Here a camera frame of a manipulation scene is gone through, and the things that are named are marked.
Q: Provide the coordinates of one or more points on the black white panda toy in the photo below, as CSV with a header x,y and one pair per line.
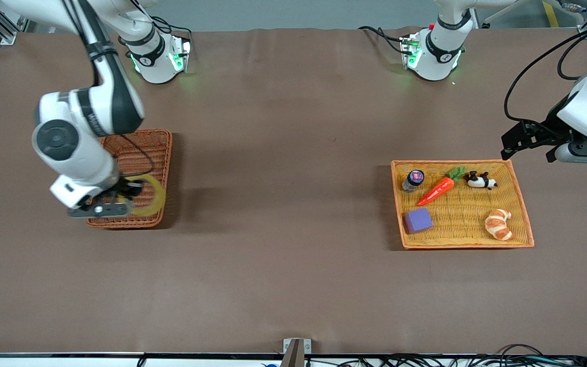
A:
x,y
479,180

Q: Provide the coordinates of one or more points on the orange toy carrot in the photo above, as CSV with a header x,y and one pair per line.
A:
x,y
438,189

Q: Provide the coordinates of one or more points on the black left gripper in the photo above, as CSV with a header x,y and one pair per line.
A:
x,y
552,128

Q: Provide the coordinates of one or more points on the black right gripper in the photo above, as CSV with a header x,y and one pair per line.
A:
x,y
126,190

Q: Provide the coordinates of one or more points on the orange wicker tray basket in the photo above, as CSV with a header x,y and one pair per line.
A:
x,y
467,209

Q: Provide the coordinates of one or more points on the brown table mat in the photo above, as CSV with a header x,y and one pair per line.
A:
x,y
293,153

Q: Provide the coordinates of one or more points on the clear yellowish tape roll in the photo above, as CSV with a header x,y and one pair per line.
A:
x,y
158,201

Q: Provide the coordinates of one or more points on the purple cube block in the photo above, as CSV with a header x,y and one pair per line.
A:
x,y
418,219

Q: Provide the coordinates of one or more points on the small dark-capped bottle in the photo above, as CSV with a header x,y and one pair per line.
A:
x,y
413,180

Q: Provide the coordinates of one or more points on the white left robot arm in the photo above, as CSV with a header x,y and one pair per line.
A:
x,y
438,51

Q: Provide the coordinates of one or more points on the brown wicker basket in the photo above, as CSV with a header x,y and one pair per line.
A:
x,y
158,148

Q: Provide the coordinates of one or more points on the toy croissant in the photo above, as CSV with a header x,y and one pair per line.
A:
x,y
498,224

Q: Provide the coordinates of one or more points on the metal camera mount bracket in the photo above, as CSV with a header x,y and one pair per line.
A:
x,y
296,351

